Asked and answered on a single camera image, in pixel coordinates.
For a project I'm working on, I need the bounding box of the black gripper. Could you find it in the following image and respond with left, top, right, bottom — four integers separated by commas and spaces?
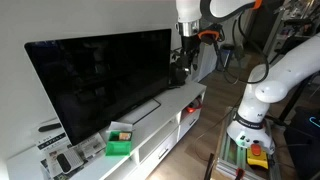
179, 34, 201, 76

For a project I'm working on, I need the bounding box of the aluminium robot base table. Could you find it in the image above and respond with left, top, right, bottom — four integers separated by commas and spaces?
213, 106, 283, 180

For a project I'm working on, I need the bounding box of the white TV stand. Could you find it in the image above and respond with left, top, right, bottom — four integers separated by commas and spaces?
6, 79, 208, 180

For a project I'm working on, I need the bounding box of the small black remote control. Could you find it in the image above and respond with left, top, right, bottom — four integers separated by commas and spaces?
55, 153, 73, 174

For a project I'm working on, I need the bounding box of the green leafy plant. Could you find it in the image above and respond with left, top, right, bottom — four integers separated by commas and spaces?
169, 46, 201, 73

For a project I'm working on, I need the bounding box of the dark round plant pot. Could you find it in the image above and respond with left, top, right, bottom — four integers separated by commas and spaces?
169, 62, 189, 88

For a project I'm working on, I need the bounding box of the black flat screen TV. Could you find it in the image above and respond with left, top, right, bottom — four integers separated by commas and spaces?
23, 28, 173, 147

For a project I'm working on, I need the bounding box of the beige item in box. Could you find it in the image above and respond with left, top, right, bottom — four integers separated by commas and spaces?
118, 132, 132, 141

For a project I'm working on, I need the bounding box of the black leaning pole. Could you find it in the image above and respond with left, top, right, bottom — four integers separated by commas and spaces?
203, 152, 216, 180

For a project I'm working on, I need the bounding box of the black monitor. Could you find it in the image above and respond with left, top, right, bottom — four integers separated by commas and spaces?
274, 32, 311, 56

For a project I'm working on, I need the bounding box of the black tripod pole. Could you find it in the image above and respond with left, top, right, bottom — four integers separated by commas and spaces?
278, 74, 313, 123

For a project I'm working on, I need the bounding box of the green plastic box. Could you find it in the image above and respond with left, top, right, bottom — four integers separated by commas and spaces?
104, 130, 134, 158

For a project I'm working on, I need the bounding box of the yellow emergency stop box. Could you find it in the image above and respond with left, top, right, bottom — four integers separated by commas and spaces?
246, 143, 269, 170

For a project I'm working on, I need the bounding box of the cluttered shelf unit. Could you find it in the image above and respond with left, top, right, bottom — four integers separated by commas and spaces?
273, 0, 320, 38

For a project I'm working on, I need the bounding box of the folded newspaper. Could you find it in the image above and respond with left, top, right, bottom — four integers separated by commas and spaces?
70, 132, 108, 159

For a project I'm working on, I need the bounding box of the black equipment case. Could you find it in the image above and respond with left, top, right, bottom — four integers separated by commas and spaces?
283, 105, 320, 180

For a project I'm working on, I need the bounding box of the white leaflet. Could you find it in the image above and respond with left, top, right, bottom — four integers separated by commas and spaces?
44, 147, 85, 178

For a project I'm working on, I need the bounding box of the glossy magazine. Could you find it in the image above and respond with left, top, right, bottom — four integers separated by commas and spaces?
39, 158, 86, 180

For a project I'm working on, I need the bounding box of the black TV foot frame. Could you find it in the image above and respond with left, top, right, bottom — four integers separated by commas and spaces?
129, 97, 162, 126

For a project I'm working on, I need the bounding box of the white drawer with handle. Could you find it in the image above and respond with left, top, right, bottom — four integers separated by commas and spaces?
137, 128, 179, 165
178, 109, 202, 141

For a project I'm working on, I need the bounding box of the thin black cable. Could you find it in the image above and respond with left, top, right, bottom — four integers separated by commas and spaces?
194, 106, 241, 163

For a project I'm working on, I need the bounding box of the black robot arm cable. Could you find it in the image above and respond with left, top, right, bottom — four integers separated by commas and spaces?
218, 13, 271, 86

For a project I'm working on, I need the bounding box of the red clamp handle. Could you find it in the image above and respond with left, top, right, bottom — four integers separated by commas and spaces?
234, 167, 246, 180

